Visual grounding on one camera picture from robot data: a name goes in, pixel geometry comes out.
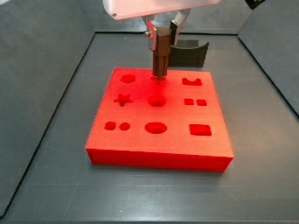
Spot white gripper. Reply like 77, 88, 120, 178
103, 0, 220, 51

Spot dark three-prong peg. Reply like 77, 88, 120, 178
153, 27, 171, 81

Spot black curved holder stand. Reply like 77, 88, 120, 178
169, 39, 210, 67

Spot red shape-sorting block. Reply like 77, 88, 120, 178
85, 68, 234, 172

